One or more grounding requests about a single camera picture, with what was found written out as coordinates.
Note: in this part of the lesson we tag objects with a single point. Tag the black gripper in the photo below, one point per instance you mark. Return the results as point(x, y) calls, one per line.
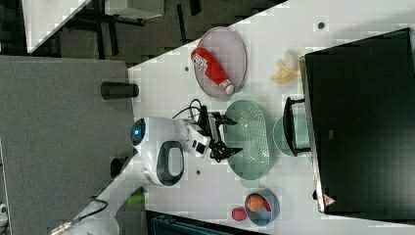
point(209, 123)

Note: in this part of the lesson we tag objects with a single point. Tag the green plastic strainer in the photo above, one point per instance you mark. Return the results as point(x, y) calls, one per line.
point(250, 134)

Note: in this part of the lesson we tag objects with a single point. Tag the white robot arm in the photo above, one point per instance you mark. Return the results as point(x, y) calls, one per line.
point(161, 143)

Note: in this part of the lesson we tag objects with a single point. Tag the orange fruit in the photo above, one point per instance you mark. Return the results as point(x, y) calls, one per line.
point(255, 203)

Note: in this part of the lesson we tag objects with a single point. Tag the green cup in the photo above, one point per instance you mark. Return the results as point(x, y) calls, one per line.
point(300, 132)

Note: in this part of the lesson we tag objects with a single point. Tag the red fruit in bowl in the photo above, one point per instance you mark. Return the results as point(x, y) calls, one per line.
point(266, 205)

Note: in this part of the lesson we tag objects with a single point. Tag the red round fruit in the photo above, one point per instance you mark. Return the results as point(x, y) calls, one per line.
point(239, 214)

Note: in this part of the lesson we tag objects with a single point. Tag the red ketchup bottle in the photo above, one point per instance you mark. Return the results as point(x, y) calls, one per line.
point(206, 63)

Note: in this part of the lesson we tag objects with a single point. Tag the peeled yellow banana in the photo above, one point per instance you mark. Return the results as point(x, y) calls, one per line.
point(289, 68)

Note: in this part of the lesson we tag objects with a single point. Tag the blue bowl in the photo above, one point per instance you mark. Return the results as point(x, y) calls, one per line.
point(263, 217)

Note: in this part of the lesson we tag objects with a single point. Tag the grey round plate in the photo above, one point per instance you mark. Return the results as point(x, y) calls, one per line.
point(228, 49)

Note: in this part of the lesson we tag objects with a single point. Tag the black cylinder lower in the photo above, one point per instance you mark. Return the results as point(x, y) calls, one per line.
point(121, 164)

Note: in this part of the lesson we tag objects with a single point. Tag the black cylinder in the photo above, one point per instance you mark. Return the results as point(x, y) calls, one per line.
point(121, 164)
point(118, 90)

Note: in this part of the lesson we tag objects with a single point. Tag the black cylinder upper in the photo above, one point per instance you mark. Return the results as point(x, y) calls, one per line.
point(118, 90)

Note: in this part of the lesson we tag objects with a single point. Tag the black toaster oven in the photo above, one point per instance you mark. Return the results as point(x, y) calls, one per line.
point(360, 114)

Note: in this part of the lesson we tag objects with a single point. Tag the white side table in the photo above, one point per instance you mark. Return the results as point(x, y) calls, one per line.
point(42, 18)

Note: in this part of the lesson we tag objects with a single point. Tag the green clamp handle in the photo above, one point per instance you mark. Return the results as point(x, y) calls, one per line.
point(135, 199)

